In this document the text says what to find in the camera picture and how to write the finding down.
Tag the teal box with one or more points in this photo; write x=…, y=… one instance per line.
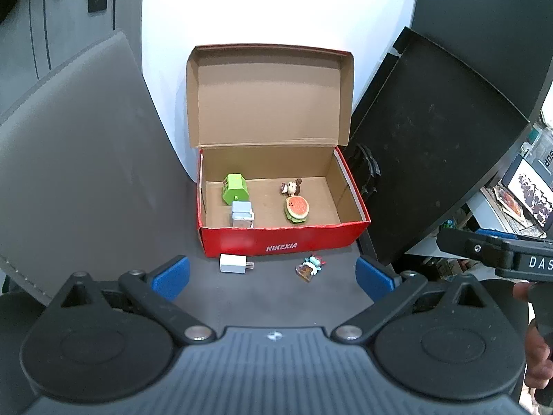
x=541, y=138

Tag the watermelon burger toy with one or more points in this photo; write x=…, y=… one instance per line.
x=297, y=208

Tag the small printed card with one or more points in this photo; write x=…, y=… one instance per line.
x=510, y=202

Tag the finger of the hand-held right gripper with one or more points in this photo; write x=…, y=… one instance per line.
x=471, y=248
x=497, y=233

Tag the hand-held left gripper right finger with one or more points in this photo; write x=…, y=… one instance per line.
x=373, y=277

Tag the small grey block toy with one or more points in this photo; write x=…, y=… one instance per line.
x=242, y=215

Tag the green star-print plastic container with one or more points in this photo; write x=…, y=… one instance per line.
x=235, y=186

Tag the white shelf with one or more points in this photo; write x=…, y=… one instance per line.
x=471, y=214

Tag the person's right hand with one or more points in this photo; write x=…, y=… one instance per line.
x=535, y=371

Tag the small mouse figurine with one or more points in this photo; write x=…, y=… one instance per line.
x=291, y=186

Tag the small teal and brown figurine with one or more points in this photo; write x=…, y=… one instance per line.
x=310, y=268

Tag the grey cabinet door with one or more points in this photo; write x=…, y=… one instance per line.
x=56, y=21

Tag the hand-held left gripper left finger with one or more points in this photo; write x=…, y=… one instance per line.
x=170, y=277

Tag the white charger plug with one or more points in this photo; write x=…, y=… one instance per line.
x=231, y=263

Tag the red cardboard box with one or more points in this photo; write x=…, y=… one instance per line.
x=276, y=242

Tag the black framed picture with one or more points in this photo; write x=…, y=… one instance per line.
x=533, y=192

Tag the flat black panel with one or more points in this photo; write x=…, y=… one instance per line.
x=432, y=138

